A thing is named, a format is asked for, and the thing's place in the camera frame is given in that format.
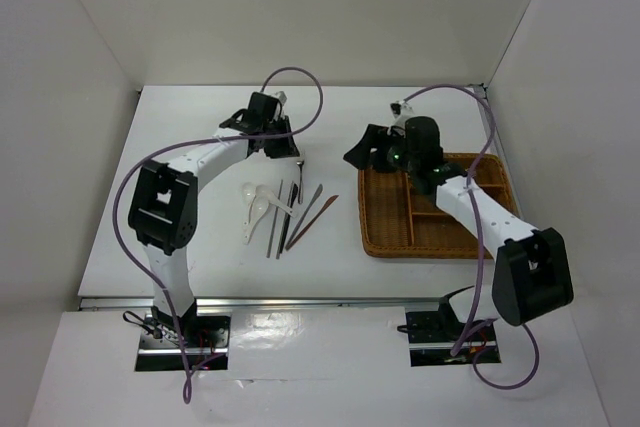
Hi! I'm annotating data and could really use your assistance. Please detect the brown wicker cutlery tray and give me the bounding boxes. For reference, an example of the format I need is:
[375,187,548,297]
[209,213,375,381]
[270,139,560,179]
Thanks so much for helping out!
[357,152,519,260]

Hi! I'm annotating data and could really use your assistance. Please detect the aluminium rail right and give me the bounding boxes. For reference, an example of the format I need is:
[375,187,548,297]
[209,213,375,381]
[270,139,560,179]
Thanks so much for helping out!
[471,84,505,161]

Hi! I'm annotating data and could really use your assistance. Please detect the aluminium rail front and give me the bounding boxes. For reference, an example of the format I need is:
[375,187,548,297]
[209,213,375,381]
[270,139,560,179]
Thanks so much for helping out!
[79,297,439,312]

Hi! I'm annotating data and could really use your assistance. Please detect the grey chopstick right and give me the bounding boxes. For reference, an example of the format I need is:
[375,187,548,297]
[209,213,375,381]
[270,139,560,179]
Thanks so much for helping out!
[274,179,296,260]

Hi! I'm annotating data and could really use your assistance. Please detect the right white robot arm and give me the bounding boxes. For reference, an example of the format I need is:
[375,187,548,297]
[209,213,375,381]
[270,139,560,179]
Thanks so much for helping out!
[344,116,574,339]

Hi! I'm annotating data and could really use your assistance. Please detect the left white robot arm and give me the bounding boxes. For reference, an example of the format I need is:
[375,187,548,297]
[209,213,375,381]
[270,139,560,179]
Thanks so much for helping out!
[128,91,299,346]

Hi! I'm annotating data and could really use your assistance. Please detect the copper table knife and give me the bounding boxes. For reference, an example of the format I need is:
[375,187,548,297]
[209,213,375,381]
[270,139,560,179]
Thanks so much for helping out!
[285,194,339,251]

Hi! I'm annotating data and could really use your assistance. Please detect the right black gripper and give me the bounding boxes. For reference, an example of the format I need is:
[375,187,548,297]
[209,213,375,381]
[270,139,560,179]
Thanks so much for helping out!
[343,123,419,174]

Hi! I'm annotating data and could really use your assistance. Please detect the silver table knife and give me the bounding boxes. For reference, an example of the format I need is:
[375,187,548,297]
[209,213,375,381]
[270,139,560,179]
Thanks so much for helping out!
[285,184,324,251]

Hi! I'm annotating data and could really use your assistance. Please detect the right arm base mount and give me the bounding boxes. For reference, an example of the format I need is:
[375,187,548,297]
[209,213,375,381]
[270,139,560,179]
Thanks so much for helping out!
[396,311,501,367]

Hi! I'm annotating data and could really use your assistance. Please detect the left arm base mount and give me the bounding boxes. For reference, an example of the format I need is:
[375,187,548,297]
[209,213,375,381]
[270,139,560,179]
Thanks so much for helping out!
[122,310,231,372]

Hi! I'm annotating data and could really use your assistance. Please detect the white ceramic spoon upper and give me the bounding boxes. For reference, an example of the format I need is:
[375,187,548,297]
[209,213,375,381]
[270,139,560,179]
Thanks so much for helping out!
[256,184,296,217]

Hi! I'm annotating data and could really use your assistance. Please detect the white ceramic spoon left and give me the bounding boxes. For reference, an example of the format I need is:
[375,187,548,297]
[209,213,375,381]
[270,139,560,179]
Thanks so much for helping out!
[241,182,256,229]

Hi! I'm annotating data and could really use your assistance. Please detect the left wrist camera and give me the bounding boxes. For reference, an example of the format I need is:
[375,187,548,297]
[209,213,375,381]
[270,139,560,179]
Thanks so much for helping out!
[273,91,287,106]

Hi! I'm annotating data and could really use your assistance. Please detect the aluminium rail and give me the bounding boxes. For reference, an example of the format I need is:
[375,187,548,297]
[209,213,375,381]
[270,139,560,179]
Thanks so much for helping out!
[79,297,439,312]
[471,84,505,161]

